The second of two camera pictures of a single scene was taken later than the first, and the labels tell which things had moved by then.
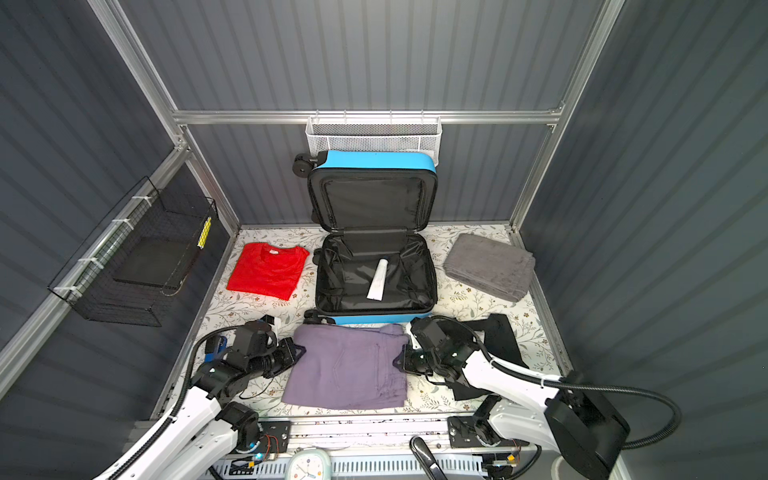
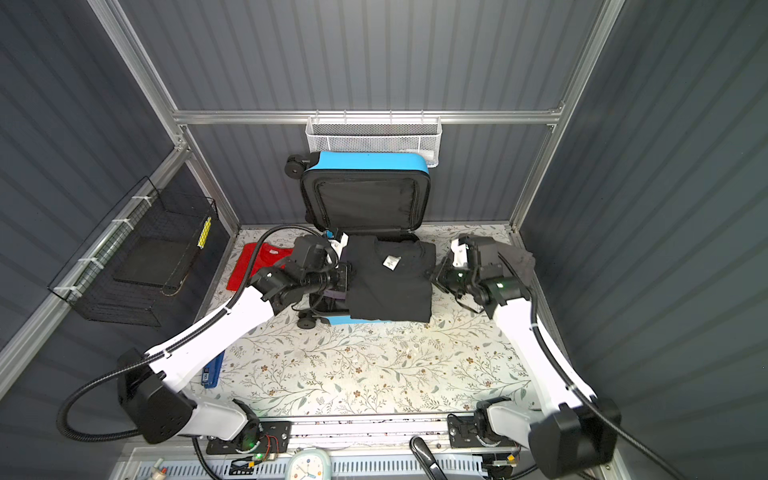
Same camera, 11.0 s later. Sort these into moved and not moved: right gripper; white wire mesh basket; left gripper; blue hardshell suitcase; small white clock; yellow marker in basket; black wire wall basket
Moved: right gripper; left gripper
Not moved: white wire mesh basket; blue hardshell suitcase; black wire wall basket; small white clock; yellow marker in basket
